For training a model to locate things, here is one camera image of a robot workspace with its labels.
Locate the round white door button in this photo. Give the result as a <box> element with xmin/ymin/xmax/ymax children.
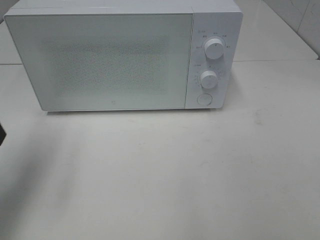
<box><xmin>197</xmin><ymin>93</ymin><xmax>213</xmax><ymax>106</ymax></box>

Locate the white microwave knob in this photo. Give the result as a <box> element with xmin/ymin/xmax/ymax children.
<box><xmin>204</xmin><ymin>36</ymin><xmax>225</xmax><ymax>60</ymax></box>
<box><xmin>200</xmin><ymin>70</ymin><xmax>218</xmax><ymax>89</ymax></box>

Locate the white microwave door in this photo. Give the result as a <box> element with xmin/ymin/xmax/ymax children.
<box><xmin>5</xmin><ymin>14</ymin><xmax>193</xmax><ymax>112</ymax></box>

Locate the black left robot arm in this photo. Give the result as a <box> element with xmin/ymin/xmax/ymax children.
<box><xmin>0</xmin><ymin>124</ymin><xmax>7</xmax><ymax>146</ymax></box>

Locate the white microwave oven body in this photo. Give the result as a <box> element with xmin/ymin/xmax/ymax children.
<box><xmin>3</xmin><ymin>0</ymin><xmax>243</xmax><ymax>111</ymax></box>

